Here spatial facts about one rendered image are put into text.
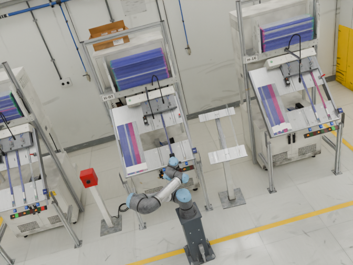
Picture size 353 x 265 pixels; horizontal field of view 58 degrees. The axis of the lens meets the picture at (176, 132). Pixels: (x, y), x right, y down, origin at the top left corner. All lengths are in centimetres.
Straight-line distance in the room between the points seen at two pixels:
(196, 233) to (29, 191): 162
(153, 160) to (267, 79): 139
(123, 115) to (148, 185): 85
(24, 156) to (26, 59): 172
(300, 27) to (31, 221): 344
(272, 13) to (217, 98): 199
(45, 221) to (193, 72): 278
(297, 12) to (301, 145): 142
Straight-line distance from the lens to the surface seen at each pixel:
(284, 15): 348
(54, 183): 361
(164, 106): 312
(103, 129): 504
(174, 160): 258
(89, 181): 324
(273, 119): 321
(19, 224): 401
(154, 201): 233
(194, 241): 292
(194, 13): 454
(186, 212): 269
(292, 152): 383
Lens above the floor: 255
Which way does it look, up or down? 32 degrees down
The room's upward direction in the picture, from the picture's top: 14 degrees counter-clockwise
